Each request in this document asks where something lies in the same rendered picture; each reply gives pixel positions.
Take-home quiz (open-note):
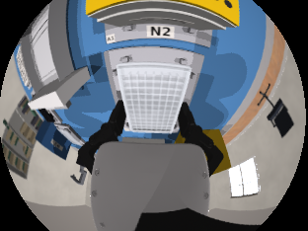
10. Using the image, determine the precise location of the dark blue open-top bin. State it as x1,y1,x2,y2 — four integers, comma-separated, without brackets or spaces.
35,120,72,160

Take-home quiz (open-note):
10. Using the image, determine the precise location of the blue bench mat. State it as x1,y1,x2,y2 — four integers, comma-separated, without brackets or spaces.
55,0,267,142

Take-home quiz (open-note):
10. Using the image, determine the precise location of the yellow open-top bin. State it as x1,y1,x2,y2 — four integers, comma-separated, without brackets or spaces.
175,129,231,175

